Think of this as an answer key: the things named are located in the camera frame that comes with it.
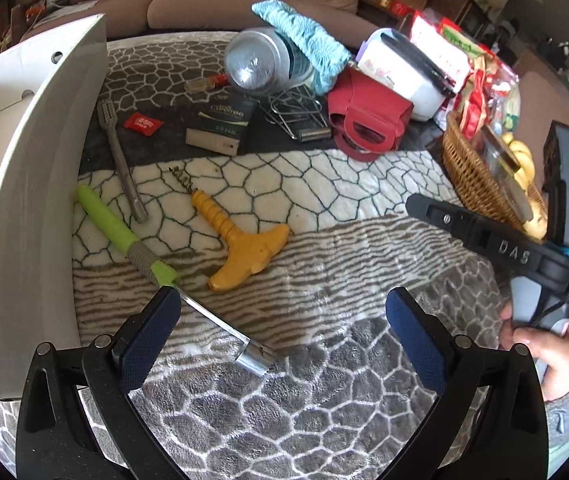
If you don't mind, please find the dark small carton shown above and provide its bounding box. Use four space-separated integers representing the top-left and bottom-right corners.
185 94 260 157

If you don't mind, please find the metal wire rack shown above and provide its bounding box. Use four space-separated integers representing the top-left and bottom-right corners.
263 85 333 145

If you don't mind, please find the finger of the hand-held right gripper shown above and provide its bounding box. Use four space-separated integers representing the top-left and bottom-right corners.
405 192 489 254

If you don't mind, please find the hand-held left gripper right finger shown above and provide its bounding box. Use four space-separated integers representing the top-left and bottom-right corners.
379 287 550 480

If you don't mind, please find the green-handled metal corer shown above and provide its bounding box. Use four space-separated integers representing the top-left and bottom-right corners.
75 184 276 377

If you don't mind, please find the white red-edged snack packet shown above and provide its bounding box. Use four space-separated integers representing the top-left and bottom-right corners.
409 14 470 86

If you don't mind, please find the brown sofa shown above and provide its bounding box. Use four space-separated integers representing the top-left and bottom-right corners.
19 0 415 46

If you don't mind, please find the white cardboard box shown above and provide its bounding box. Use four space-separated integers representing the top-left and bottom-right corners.
0 12 108 401

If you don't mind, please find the person's right hand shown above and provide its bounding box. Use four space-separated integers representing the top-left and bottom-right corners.
499 302 569 403

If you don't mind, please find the clear lighter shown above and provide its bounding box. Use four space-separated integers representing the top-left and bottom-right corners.
184 74 228 93

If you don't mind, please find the red paper bag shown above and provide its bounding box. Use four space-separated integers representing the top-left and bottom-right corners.
327 67 414 162

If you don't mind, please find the grey toothbrush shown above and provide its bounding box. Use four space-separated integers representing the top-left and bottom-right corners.
97 100 149 223

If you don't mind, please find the bunch of bananas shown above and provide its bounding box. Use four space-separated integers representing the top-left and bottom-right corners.
502 132 549 240

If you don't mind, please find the wicker basket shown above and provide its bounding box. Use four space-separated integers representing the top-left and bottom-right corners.
442 112 548 233

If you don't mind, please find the small red sachet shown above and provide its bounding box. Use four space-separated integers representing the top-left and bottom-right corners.
123 112 164 137

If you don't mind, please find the clear plastic packet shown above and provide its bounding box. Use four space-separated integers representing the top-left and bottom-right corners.
479 125 530 221

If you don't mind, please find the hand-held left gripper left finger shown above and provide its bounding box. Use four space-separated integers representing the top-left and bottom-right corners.
14 285 188 480

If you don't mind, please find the teal knitted cloth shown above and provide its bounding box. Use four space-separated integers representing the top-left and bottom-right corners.
252 0 353 96

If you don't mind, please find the grey white patterned blanket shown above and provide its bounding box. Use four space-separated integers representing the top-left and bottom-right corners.
0 30 540 480

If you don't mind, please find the red snack packet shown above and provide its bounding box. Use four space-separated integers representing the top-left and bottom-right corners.
457 60 520 141

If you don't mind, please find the clear plastic jar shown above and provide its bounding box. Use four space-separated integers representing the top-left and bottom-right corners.
224 29 315 96

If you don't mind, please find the yellow-handled corkscrew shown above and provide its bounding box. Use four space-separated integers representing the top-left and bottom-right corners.
168 166 291 293

